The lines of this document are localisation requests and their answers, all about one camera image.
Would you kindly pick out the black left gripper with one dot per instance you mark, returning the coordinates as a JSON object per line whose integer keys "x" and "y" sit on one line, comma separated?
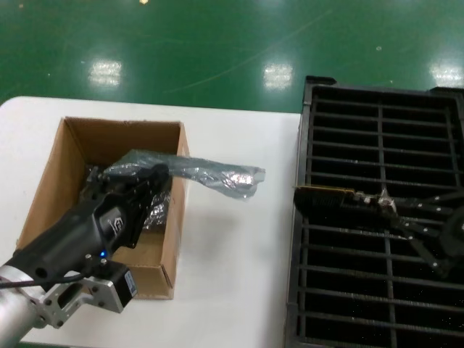
{"x": 79, "y": 235}

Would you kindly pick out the grey translucent antistatic bag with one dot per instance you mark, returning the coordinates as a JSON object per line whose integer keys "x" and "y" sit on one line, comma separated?
{"x": 217, "y": 177}

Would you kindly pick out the black slotted plastic container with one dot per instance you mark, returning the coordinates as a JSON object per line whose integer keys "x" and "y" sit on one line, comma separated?
{"x": 380, "y": 145}

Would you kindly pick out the graphics card with metal bracket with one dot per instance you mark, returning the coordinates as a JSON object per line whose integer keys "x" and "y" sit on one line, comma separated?
{"x": 319, "y": 199}

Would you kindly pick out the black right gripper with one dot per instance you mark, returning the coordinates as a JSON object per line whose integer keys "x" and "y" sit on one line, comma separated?
{"x": 456, "y": 235}

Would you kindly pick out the brown cardboard box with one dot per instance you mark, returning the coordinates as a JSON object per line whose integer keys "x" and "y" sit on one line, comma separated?
{"x": 101, "y": 134}

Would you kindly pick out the left wrist camera silver bracket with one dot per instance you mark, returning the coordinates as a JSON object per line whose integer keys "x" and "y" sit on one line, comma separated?
{"x": 108, "y": 286}

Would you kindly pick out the crumpled silver antistatic bag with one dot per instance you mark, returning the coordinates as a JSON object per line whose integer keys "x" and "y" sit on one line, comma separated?
{"x": 157, "y": 214}

